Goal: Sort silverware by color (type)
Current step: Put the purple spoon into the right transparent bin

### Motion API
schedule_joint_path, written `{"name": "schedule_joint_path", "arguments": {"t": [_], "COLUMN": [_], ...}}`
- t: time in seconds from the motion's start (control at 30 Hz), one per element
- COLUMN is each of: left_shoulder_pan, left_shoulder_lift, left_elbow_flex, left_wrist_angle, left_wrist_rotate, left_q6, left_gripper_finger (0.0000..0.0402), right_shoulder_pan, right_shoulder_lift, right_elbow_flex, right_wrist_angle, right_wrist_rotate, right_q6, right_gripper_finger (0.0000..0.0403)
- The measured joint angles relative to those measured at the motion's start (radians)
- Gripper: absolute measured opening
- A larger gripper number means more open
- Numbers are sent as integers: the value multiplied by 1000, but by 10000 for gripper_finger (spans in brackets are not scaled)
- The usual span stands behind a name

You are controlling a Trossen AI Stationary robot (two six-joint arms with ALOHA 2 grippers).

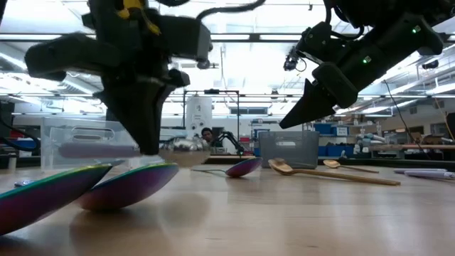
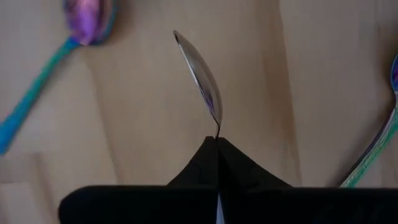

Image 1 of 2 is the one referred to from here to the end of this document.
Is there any black gantry stand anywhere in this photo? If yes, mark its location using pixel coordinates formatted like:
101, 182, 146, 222
182, 88, 241, 150

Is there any person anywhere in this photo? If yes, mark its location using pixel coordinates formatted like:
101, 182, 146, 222
200, 127, 217, 148

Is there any black aluminium table frame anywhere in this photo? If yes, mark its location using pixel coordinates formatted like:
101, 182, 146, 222
0, 155, 455, 169

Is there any small clear plastic bin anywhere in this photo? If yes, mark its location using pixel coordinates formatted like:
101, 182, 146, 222
40, 116, 142, 172

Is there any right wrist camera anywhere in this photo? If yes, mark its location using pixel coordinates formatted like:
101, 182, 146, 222
282, 45, 309, 73

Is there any wooden workbench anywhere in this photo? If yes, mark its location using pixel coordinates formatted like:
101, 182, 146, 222
368, 143, 455, 151

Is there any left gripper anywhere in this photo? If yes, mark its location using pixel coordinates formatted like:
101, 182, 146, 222
82, 0, 192, 156

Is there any black cable with yellow tag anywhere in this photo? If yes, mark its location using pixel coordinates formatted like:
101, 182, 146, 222
115, 0, 267, 36

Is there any lilac-handled silver spoon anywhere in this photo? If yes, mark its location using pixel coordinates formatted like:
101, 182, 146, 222
393, 167, 448, 175
403, 170, 455, 180

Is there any blue storage bin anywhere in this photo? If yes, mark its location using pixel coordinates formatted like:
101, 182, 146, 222
317, 144, 358, 158
13, 137, 39, 153
312, 122, 333, 137

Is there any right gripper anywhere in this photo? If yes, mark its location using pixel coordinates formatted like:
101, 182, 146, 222
278, 14, 445, 130

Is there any rainbow teal-handled spoon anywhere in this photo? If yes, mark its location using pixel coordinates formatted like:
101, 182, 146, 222
0, 164, 114, 236
191, 156, 264, 179
75, 162, 181, 211

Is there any white cylindrical tank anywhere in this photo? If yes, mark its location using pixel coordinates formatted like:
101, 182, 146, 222
185, 95, 213, 140

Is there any dark grey plastic container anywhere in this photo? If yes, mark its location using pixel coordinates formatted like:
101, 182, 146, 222
258, 130, 321, 170

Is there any gold spoon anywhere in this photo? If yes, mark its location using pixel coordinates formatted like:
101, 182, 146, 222
322, 159, 380, 175
267, 157, 402, 187

